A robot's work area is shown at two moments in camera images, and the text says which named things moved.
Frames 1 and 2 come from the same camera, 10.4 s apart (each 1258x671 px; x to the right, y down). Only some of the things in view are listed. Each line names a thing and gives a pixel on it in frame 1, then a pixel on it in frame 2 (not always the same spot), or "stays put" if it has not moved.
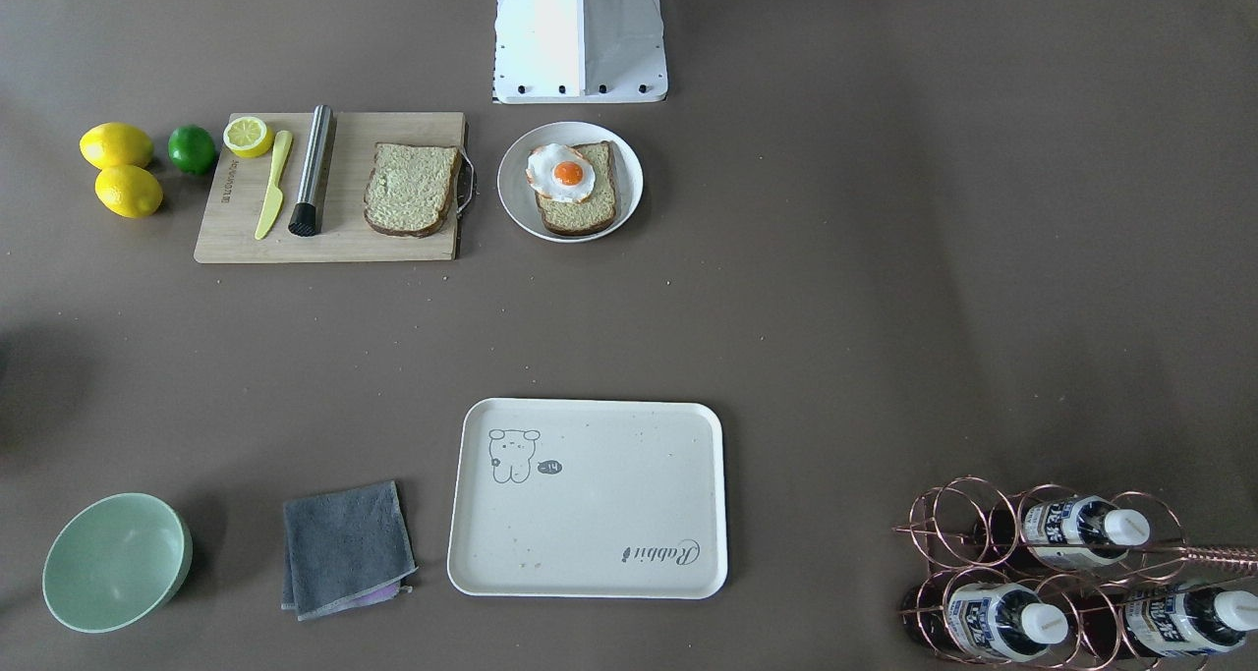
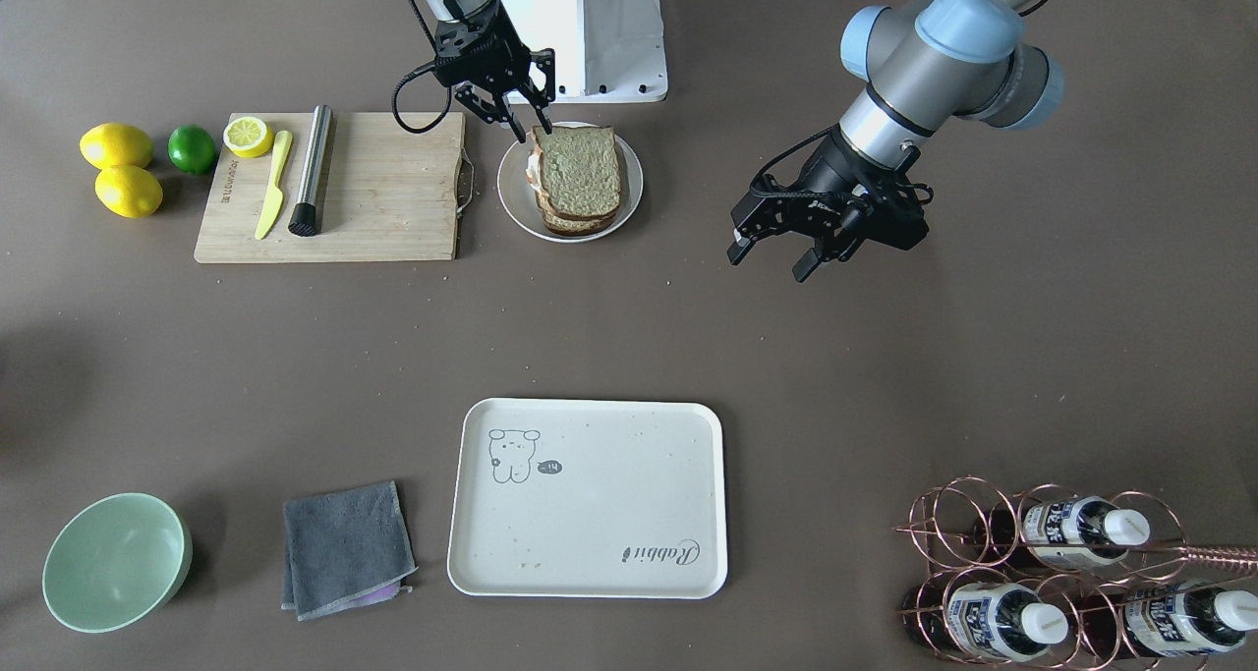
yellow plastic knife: (274, 198) stays put
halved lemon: (248, 137) stays put
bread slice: (409, 189) -> (579, 169)
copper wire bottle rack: (1055, 579) stays put
